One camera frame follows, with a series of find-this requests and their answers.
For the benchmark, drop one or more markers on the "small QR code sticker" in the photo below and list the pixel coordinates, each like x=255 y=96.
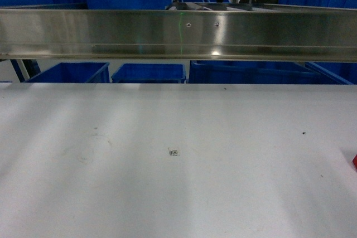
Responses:
x=174 y=152

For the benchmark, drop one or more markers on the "blue bin below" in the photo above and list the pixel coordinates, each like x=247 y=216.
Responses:
x=150 y=73
x=77 y=72

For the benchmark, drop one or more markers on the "blue bin below middle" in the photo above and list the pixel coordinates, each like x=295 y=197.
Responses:
x=150 y=73

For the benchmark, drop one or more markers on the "blue bin below left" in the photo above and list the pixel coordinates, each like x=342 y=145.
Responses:
x=77 y=72

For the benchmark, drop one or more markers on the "red block at edge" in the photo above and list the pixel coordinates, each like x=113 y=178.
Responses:
x=354 y=161

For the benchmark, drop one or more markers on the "large blue bin below right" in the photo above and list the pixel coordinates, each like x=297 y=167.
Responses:
x=269 y=72

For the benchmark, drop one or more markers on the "stainless steel shelf rail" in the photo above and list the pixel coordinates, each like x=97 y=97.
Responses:
x=327 y=35

